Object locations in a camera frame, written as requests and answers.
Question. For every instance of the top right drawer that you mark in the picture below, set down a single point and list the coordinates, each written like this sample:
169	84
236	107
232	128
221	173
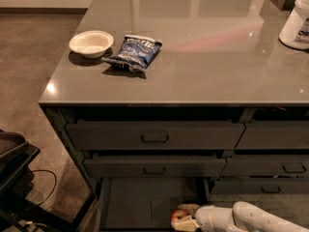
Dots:
275	135

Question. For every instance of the red apple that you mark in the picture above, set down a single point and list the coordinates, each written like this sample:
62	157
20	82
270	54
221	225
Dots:
178	215

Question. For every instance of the white wipes canister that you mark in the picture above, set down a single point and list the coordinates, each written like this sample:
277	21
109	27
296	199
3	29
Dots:
295	32

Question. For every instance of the open bottom left drawer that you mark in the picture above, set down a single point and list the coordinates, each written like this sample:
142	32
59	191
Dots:
145	204

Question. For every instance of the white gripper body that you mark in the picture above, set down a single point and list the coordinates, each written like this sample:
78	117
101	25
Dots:
204	217

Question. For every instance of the bottom right drawer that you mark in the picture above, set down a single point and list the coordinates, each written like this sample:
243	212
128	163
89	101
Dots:
258	186

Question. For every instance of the middle left drawer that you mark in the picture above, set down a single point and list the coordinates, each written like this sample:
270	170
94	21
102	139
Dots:
154	166

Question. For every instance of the grey counter cabinet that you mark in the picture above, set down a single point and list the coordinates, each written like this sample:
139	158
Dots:
221	60

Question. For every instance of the middle right drawer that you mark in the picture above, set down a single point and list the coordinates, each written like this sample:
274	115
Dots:
267	165

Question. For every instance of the white paper bowl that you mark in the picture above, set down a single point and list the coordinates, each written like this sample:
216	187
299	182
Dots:
91	44

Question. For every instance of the black cart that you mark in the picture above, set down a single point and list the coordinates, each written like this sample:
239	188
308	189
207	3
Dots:
16	153

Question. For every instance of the top left drawer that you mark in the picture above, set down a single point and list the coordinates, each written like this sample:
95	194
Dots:
154	135

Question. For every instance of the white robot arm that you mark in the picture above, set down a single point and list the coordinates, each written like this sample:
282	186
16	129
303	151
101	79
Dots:
242	217

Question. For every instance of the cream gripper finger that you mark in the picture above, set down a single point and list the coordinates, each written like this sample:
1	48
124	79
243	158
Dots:
189	208
185	225

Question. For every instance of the blue chip bag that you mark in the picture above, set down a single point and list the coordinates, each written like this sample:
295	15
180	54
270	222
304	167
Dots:
135	54

